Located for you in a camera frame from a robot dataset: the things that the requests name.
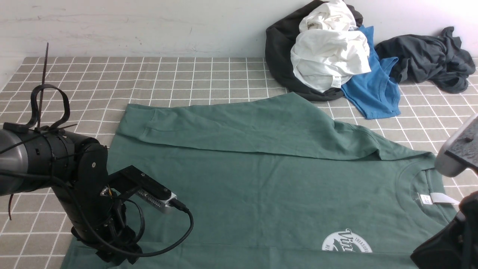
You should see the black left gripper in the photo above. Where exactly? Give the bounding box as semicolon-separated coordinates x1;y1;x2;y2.
52;133;142;265

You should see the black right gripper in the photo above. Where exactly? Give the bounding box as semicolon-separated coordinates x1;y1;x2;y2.
411;191;478;269

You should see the green long-sleeved shirt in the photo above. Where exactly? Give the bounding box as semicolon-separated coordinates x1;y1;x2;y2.
61;92;478;269

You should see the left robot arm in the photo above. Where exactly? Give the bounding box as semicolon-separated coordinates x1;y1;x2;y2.
1;129;142;265

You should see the blue t-shirt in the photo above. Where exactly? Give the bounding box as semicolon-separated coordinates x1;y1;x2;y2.
341;26;401;120

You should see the white crumpled shirt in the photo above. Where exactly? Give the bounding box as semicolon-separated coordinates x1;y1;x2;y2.
291;0;371;93

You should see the black garment under white shirt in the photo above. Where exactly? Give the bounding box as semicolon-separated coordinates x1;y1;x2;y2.
265;0;363;102

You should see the dark grey crumpled garment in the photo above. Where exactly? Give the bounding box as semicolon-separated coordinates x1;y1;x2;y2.
375;26;476;94

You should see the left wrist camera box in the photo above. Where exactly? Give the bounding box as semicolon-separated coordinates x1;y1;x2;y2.
108;165;177;213

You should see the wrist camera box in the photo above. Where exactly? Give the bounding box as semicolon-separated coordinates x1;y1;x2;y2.
435;114;478;177
108;165;177;213

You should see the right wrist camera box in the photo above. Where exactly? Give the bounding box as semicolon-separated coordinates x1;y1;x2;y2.
435;114;478;177

